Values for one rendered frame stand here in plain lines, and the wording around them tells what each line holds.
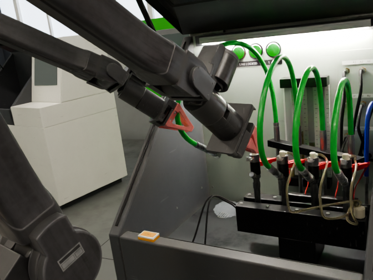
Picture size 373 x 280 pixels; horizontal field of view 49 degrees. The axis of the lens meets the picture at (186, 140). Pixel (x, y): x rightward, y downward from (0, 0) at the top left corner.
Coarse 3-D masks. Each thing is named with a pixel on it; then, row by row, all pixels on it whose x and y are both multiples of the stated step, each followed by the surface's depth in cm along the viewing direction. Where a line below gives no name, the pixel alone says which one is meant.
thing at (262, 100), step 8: (280, 56) 103; (272, 64) 99; (288, 64) 111; (272, 72) 98; (264, 80) 97; (264, 88) 95; (296, 88) 116; (264, 96) 94; (264, 104) 94; (264, 152) 95; (264, 160) 96; (272, 168) 100; (280, 176) 106
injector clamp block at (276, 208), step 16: (240, 208) 114; (256, 208) 112; (272, 208) 111; (304, 208) 108; (336, 208) 107; (352, 208) 105; (368, 208) 104; (240, 224) 116; (256, 224) 113; (272, 224) 111; (288, 224) 108; (304, 224) 106; (320, 224) 104; (336, 224) 102; (368, 224) 104; (288, 240) 110; (304, 240) 107; (320, 240) 105; (336, 240) 103; (352, 240) 101; (288, 256) 111; (304, 256) 109; (320, 256) 112
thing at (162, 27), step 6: (156, 18) 391; (162, 18) 387; (156, 24) 393; (162, 24) 389; (168, 24) 386; (156, 30) 394; (162, 30) 390; (168, 30) 387; (174, 30) 383; (168, 36) 388; (174, 36) 385; (180, 36) 382; (186, 36) 378; (174, 42) 387; (180, 42) 383; (150, 90) 418
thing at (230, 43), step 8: (248, 48) 116; (256, 56) 119; (264, 64) 121; (264, 72) 123; (272, 88) 124; (272, 96) 125; (272, 104) 127; (176, 120) 104; (184, 136) 106; (192, 144) 109
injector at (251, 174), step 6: (252, 156) 112; (258, 156) 112; (252, 162) 113; (258, 162) 113; (252, 168) 113; (258, 168) 113; (252, 174) 112; (258, 174) 113; (258, 180) 114; (258, 186) 115; (258, 192) 115; (258, 198) 116
